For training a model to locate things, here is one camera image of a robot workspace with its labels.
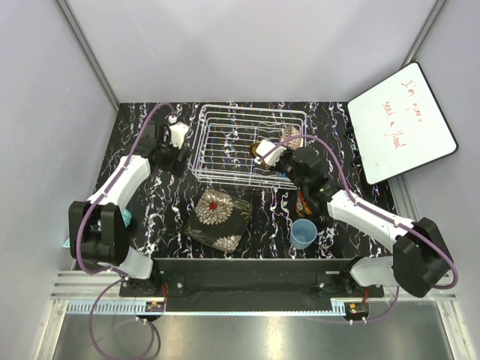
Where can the black floral square plate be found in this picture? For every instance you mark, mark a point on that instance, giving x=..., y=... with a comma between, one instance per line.
x=218, y=220

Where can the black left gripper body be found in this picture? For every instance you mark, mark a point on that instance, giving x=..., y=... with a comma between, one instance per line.
x=169, y=154

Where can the yellow patterned round plate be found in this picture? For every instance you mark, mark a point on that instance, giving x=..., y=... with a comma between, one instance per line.
x=260, y=149

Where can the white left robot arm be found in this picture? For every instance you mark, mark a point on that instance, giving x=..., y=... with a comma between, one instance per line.
x=97, y=229

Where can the blue triangle patterned bowl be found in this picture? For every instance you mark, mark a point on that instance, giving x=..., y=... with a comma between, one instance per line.
x=281, y=176

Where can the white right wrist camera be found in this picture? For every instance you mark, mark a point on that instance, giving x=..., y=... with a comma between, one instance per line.
x=270, y=153

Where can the red interior black mug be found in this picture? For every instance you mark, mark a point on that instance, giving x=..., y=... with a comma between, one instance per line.
x=306, y=206

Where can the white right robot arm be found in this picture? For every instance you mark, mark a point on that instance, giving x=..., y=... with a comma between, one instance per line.
x=418, y=256

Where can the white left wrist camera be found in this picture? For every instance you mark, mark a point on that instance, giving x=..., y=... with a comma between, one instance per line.
x=177, y=132

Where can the white wire dish rack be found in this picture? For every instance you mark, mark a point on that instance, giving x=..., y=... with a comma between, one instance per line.
x=224, y=135

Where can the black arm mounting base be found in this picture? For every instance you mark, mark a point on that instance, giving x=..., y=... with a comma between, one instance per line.
x=186, y=277

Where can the light blue plastic cup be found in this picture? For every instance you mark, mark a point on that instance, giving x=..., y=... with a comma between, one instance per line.
x=303, y=233

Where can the white dry-erase board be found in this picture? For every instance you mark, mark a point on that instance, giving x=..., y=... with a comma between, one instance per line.
x=399, y=125

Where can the aluminium frame rail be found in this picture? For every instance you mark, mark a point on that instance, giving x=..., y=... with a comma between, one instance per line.
x=209, y=292

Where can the teal white object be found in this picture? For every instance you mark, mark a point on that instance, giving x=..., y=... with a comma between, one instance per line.
x=127, y=217

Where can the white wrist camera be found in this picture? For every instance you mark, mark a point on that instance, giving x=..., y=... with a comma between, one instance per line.
x=177, y=132
x=270, y=153

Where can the black marble pattern mat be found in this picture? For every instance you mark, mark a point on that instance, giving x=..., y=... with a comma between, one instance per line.
x=163, y=203

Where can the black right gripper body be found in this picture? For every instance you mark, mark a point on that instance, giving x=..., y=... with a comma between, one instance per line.
x=286, y=164

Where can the brown white patterned bowl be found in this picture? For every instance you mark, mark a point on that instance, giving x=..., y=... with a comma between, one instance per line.
x=291, y=131

